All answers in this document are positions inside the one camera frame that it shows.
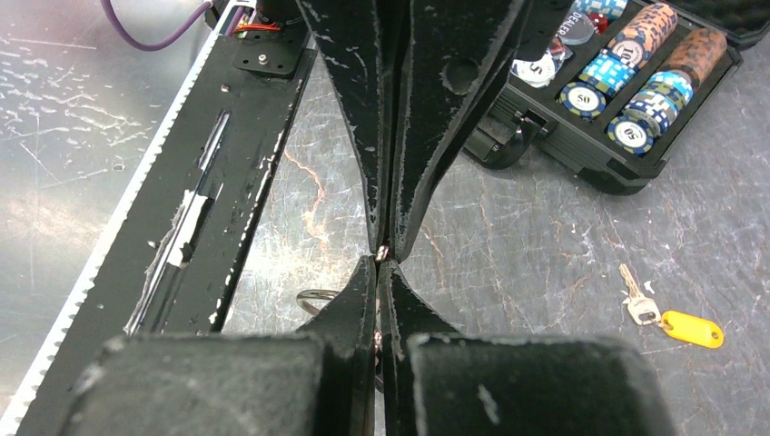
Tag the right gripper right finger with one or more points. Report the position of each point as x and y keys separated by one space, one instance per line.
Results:
x=438 y=381

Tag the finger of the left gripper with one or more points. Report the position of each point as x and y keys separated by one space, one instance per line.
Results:
x=348 y=34
x=451 y=49

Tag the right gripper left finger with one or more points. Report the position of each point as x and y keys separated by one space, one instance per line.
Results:
x=318 y=380

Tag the keyring with keys bunch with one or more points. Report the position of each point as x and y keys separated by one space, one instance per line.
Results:
x=306 y=300

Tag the key with yellow tag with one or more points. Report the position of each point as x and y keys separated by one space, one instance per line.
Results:
x=644 y=311

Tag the black poker chip case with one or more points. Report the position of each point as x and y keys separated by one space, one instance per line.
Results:
x=618 y=85

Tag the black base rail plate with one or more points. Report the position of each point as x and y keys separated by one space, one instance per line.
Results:
x=172 y=253

